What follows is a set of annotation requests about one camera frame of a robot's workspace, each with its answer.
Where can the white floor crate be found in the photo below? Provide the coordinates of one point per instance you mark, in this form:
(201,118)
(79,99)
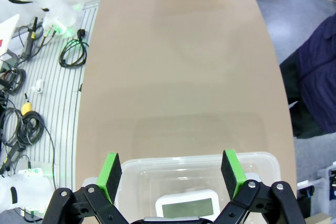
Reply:
(328,174)

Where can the small white clip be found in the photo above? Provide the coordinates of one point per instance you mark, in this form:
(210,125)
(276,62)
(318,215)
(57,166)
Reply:
(39,86)

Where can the yellow plug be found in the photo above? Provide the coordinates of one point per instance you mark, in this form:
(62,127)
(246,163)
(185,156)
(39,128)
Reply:
(26,107)

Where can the white paper sheet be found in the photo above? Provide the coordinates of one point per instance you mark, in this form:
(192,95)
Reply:
(6,32)

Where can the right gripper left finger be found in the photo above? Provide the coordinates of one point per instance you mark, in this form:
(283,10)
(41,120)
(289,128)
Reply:
(110,176)

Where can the person in navy jacket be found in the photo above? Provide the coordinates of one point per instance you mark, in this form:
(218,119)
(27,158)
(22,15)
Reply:
(320,77)

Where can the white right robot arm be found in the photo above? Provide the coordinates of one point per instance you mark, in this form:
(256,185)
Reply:
(29,190)

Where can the clear plastic container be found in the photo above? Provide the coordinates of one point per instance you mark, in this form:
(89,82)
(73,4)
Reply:
(183,171)

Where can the unwrapped white digital clock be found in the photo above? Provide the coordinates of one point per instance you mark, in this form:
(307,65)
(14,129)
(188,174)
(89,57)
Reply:
(183,205)

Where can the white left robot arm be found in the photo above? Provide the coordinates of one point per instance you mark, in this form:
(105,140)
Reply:
(52,1)

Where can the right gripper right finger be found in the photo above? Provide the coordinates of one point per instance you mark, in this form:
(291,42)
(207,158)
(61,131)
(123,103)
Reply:
(233,174)

